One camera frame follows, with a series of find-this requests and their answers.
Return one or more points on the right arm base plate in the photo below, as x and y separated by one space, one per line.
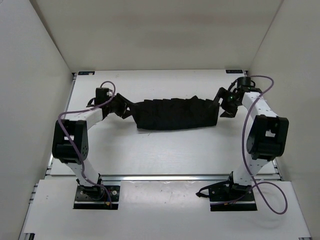
224 197

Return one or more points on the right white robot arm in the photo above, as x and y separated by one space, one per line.
265 141

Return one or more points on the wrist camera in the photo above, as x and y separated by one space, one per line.
102 95
242 82

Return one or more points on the right blue corner label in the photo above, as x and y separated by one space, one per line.
234 71

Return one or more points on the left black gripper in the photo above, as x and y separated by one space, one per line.
124 103

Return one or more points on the black skirt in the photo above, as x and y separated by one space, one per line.
175 113

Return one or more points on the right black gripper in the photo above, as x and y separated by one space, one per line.
229 112

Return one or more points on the blue corner label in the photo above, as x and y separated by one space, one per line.
86 73
234 71

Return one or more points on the left blue corner label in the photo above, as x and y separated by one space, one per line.
86 73

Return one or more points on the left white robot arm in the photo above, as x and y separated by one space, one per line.
71 144

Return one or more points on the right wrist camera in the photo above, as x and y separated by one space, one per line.
242 82

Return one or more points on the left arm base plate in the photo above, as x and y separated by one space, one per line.
95 198

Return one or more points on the aluminium front rail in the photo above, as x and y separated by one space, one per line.
180 177

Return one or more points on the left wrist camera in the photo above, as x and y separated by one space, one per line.
102 95

